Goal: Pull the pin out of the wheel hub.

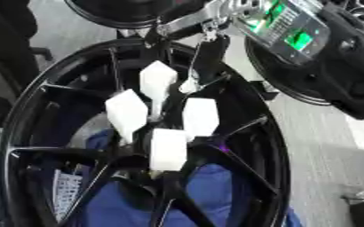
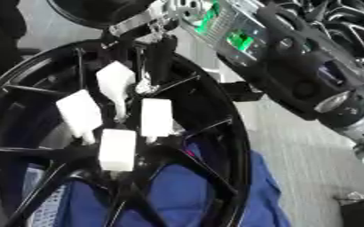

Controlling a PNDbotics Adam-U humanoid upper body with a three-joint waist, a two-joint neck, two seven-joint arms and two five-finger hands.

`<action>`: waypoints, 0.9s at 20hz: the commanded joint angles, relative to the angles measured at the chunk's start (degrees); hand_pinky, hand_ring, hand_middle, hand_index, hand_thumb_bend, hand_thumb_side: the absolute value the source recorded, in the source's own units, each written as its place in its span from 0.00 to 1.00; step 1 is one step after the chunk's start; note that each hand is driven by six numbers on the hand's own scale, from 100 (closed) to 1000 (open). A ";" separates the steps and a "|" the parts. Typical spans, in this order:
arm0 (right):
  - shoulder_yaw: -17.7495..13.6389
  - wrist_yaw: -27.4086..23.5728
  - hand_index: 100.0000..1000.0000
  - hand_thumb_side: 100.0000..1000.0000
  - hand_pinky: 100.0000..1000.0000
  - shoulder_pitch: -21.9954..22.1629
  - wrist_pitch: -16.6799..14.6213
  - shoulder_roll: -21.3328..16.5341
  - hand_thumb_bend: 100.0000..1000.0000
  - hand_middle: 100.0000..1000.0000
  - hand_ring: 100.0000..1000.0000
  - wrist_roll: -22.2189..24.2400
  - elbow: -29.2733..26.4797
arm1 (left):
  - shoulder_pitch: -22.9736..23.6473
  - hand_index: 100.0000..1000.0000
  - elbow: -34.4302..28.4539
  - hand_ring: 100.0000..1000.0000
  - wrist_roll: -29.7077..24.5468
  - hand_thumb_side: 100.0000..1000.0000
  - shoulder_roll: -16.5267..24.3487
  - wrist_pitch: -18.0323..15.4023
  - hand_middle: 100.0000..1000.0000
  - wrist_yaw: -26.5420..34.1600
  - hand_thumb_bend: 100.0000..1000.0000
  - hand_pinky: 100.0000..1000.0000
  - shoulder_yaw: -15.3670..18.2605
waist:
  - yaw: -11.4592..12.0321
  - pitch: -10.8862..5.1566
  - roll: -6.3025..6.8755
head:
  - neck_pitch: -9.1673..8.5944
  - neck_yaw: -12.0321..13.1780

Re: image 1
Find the black spoked wheel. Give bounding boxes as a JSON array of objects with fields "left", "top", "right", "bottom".
[{"left": 0, "top": 37, "right": 294, "bottom": 227}]

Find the black round wheel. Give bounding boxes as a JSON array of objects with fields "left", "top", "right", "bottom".
[
  {"left": 242, "top": 36, "right": 337, "bottom": 107},
  {"left": 62, "top": 0, "right": 213, "bottom": 30}
]

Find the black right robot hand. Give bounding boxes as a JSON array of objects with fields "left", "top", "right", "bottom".
[{"left": 141, "top": 24, "right": 233, "bottom": 95}]

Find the white perforated panel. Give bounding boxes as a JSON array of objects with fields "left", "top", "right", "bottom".
[{"left": 51, "top": 169, "right": 84, "bottom": 222}]

